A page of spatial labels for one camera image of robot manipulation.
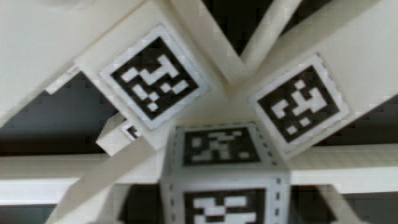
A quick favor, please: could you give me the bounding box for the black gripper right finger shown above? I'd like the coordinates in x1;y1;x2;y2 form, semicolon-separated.
288;183;367;224

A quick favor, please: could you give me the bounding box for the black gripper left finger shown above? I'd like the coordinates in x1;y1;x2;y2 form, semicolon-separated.
95;182;168;224

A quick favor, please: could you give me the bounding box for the white chair back part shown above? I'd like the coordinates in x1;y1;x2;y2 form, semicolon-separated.
0;0;398;224

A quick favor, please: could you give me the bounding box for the white tagged chair leg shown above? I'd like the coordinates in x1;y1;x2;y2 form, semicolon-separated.
96;113;141;156

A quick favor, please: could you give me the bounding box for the white U-shaped obstacle frame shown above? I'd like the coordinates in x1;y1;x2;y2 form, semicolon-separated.
0;143;398;208

